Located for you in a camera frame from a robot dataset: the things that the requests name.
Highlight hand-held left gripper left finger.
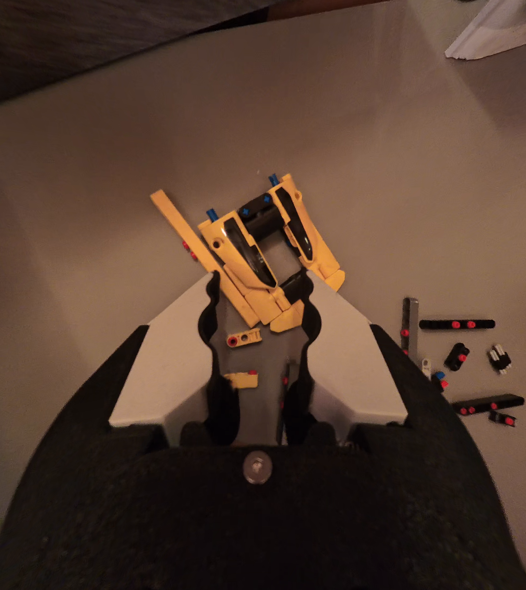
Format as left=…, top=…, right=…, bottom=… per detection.
left=108, top=271, right=241, bottom=446

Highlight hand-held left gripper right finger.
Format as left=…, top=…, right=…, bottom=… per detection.
left=281, top=271, right=407, bottom=446

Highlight yellow toy car hood assembly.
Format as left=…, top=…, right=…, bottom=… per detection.
left=198, top=173, right=347, bottom=334

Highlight grey desk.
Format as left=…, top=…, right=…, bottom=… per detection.
left=0, top=0, right=526, bottom=572

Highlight small yellow panel piece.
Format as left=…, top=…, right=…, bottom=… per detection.
left=223, top=372, right=260, bottom=389

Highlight short yellow beam red pin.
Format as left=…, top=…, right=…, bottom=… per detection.
left=227, top=328, right=263, bottom=349

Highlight black beam with red pins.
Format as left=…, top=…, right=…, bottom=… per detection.
left=418, top=318, right=496, bottom=331
left=451, top=393, right=525, bottom=416

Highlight black connector white axles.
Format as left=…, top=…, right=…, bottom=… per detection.
left=488, top=343, right=512, bottom=375

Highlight instruction booklet car picture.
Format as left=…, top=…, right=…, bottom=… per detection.
left=444, top=0, right=526, bottom=61

